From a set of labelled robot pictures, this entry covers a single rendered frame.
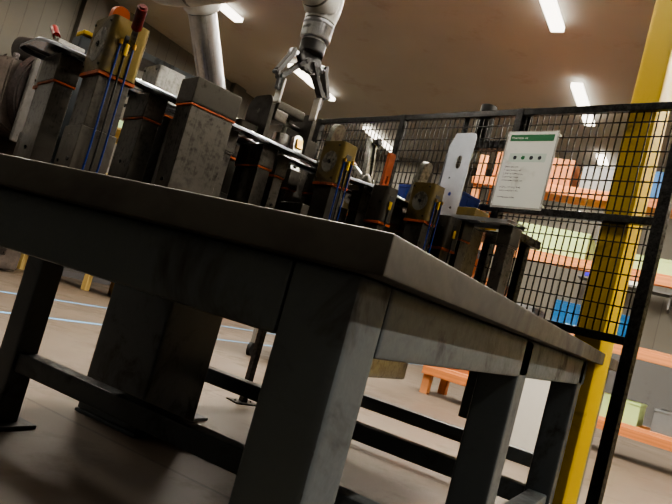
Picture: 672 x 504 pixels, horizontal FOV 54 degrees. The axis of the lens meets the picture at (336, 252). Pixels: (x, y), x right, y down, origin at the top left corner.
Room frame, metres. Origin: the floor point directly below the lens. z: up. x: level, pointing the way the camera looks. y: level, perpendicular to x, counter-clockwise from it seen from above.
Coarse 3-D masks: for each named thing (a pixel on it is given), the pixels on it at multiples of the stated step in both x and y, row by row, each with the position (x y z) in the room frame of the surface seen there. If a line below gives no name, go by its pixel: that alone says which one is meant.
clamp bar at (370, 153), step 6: (372, 138) 2.27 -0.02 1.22; (378, 138) 2.25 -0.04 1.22; (366, 144) 2.28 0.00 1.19; (372, 144) 2.28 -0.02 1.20; (378, 144) 2.25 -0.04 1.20; (366, 150) 2.27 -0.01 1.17; (372, 150) 2.28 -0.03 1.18; (366, 156) 2.26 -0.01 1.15; (372, 156) 2.28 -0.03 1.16; (366, 162) 2.26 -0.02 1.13; (372, 162) 2.28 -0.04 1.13; (366, 168) 2.25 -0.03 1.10; (372, 168) 2.27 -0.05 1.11; (366, 174) 2.25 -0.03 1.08; (372, 174) 2.27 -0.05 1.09
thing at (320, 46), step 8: (304, 40) 1.83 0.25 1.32; (312, 40) 1.82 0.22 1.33; (320, 40) 1.83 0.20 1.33; (304, 48) 1.83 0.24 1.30; (312, 48) 1.82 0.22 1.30; (320, 48) 1.83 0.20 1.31; (296, 56) 1.84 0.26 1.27; (304, 56) 1.83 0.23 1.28; (312, 56) 1.85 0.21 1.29; (320, 56) 1.85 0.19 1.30; (312, 64) 1.85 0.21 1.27; (320, 64) 1.87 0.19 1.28; (312, 72) 1.86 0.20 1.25
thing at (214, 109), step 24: (192, 96) 1.43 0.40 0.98; (216, 96) 1.46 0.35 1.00; (192, 120) 1.44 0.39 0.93; (216, 120) 1.48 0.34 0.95; (168, 144) 1.48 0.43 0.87; (192, 144) 1.45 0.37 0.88; (216, 144) 1.49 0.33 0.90; (168, 168) 1.45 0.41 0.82; (192, 168) 1.46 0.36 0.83; (216, 168) 1.50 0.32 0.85
